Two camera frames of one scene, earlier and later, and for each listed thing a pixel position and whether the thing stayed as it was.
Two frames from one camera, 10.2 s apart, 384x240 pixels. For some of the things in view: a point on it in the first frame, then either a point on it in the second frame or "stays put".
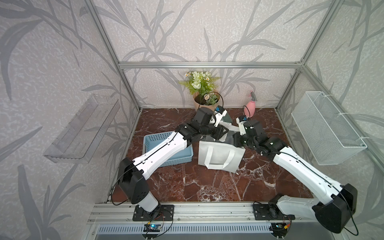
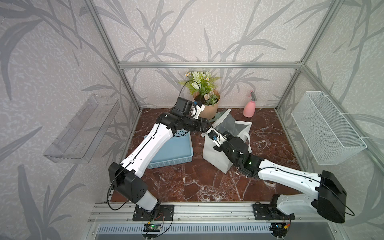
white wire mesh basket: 329,138 stays put
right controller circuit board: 277,227 stays put
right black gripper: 236,137 to 217,148
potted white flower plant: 202,85 stays put
